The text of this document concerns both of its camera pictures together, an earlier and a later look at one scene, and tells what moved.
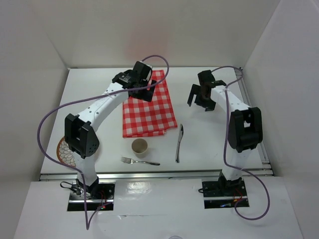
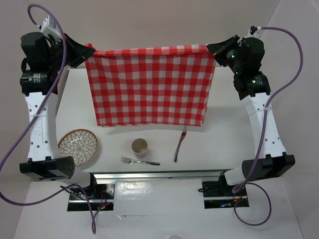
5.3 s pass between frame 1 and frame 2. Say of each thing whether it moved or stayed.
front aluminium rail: stayed
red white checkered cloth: moved
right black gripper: moved
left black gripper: moved
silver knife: moved
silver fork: stayed
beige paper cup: stayed
